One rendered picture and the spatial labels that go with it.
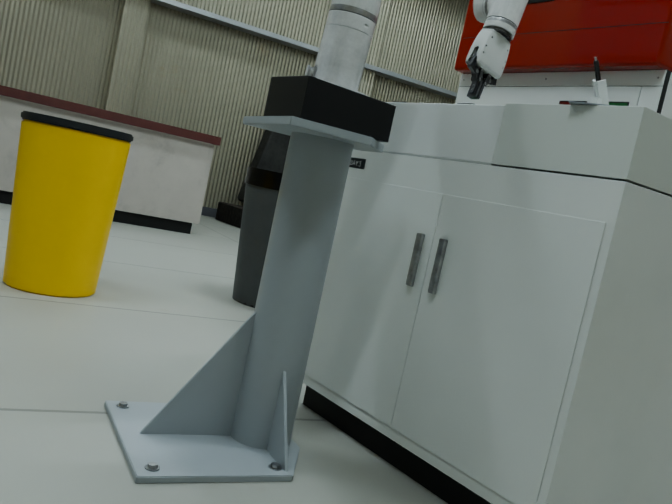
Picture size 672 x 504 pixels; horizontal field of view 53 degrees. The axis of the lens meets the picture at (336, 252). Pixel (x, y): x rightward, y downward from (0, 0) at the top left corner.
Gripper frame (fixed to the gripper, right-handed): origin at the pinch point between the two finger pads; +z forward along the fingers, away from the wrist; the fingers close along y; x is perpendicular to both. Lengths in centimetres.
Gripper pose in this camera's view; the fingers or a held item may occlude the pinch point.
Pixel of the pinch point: (475, 90)
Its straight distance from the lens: 182.7
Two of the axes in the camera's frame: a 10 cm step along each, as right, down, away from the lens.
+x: 5.8, 1.9, -8.0
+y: -7.3, -3.2, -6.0
